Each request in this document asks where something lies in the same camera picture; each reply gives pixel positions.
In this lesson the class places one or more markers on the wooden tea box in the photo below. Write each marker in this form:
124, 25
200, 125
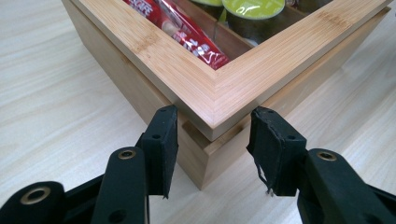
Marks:
199, 93

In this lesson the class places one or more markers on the bundle of red sachets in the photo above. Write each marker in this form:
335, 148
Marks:
190, 37

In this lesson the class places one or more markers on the green foil capsule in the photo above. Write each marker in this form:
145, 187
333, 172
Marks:
252, 7

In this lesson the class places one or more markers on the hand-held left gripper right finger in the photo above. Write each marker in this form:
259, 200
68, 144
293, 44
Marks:
275, 155

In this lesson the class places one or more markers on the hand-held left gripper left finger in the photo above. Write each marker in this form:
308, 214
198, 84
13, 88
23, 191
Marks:
162, 149

